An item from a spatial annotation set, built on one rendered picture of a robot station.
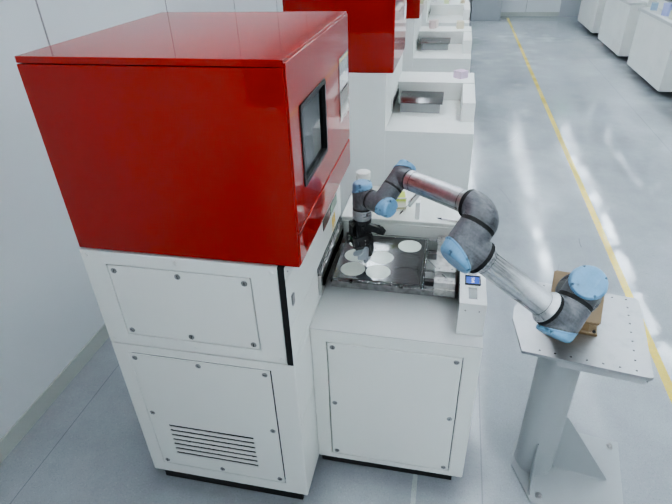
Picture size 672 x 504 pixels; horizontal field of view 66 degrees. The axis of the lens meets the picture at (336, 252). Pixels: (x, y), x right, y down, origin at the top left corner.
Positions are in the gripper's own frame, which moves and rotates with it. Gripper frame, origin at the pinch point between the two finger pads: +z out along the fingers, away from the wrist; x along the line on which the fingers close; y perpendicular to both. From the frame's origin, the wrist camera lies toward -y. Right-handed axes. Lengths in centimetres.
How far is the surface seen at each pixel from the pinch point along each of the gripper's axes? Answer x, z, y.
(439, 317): 35.1, 10.0, -10.3
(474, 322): 49, 4, -14
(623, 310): 67, 10, -72
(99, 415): -68, 92, 119
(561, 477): 74, 91, -54
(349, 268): -0.8, 1.9, 7.8
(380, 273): 8.7, 2.0, -1.0
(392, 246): -5.9, 2.1, -16.7
